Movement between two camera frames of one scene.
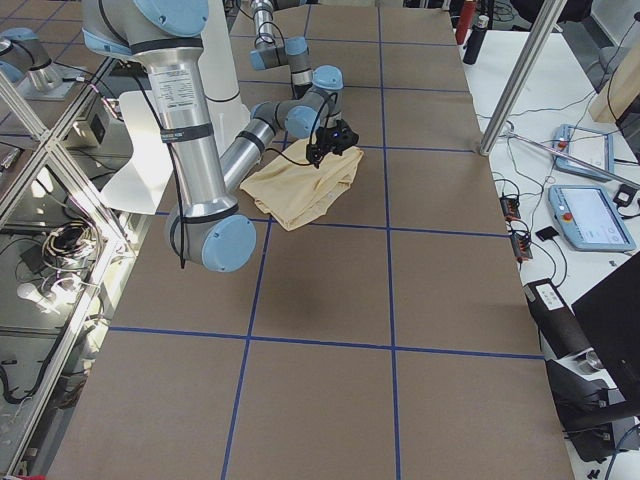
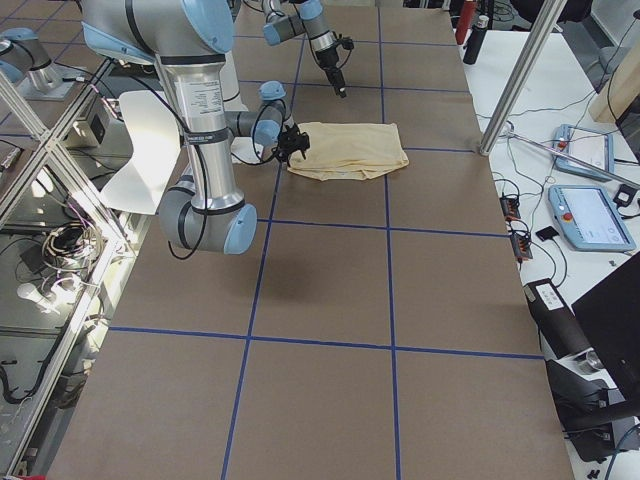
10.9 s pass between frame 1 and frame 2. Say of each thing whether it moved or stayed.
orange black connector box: stayed
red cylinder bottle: stayed
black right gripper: moved
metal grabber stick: stayed
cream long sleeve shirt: moved
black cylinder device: stayed
